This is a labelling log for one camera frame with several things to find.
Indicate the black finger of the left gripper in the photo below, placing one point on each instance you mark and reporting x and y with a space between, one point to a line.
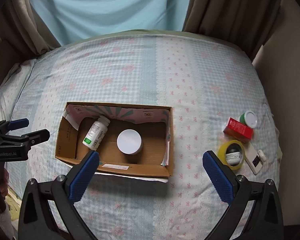
37 137

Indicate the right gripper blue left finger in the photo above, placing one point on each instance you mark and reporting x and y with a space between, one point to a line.
80 176

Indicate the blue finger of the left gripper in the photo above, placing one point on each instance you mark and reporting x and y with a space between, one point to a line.
17 124

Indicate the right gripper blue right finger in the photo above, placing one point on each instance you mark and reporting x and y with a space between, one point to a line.
221 176

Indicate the yellow tape roll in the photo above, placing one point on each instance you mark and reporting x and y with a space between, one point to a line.
222 151

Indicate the small black lidded jar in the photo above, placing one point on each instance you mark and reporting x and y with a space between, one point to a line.
233 155

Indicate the white earbuds case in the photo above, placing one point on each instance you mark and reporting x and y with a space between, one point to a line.
262 156

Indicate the red cosmetic box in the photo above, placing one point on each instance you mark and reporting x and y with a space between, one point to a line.
238 130

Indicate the left hand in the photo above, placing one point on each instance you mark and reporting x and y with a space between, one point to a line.
4 183

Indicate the white pillow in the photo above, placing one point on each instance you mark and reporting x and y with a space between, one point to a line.
11 87

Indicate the white pill bottle green label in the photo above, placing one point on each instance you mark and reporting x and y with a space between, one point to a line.
96 133

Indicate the white round lidded jar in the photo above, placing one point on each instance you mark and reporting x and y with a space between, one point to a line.
129 142

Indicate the brown cardboard box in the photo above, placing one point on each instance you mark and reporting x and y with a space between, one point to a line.
155 158

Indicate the green jar white lid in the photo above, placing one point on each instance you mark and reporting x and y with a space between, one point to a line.
249 119

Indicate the brown curtain left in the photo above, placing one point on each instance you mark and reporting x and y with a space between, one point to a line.
24 30

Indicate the brown curtain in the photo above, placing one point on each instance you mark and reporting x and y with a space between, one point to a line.
244 23
24 30

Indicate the light blue curtain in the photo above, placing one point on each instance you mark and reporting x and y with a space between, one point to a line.
74 20

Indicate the blue pink patterned bedsheet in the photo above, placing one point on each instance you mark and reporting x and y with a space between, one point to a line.
205 83

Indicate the green blanket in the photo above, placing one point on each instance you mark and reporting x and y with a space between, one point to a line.
156 32

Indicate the brown curtain right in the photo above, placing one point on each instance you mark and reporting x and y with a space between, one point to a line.
244 23

